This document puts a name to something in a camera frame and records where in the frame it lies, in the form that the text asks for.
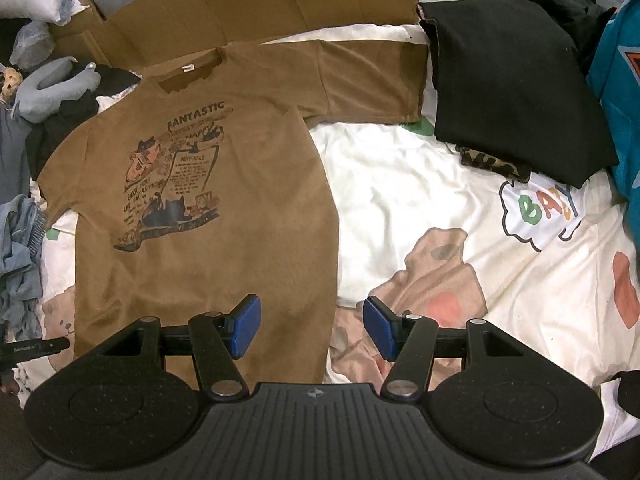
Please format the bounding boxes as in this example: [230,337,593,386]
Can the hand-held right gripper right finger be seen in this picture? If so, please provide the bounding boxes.
[364,296,528,402]

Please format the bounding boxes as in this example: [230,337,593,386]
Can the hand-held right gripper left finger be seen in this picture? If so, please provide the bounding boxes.
[100,294,263,402]

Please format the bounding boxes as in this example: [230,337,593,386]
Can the brown printed t-shirt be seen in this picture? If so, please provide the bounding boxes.
[37,39,430,386]

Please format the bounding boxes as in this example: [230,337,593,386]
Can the blue jeans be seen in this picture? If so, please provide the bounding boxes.
[0,194,51,346]

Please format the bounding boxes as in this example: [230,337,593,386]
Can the white bear print blanket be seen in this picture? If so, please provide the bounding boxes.
[15,22,640,461]

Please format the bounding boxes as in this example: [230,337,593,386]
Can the grey cushion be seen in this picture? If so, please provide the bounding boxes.
[0,105,33,206]

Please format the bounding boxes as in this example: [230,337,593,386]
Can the leopard print garment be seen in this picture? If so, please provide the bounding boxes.
[457,145,532,183]

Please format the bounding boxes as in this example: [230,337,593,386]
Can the black crumpled cloth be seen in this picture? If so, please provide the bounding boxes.
[25,65,143,181]

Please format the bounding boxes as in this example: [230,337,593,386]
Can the teddy bear toy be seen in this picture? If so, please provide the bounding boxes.
[0,65,23,108]

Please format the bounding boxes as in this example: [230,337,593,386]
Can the grey neck pillow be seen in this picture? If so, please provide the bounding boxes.
[10,57,101,123]

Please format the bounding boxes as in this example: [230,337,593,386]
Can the black folded garment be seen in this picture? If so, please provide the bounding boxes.
[417,0,621,190]

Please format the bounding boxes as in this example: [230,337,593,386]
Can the clear plastic bag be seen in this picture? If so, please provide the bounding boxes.
[10,20,55,68]

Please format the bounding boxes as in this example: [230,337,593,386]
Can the flattened cardboard sheet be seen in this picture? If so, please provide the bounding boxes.
[50,0,420,68]

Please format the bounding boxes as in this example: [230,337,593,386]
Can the teal patterned cloth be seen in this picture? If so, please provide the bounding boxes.
[585,0,640,206]

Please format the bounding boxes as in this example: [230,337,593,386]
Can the open cardboard box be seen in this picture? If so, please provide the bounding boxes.
[47,0,108,41]

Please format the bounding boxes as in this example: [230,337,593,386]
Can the black cloth heap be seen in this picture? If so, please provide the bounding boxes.
[525,0,618,76]

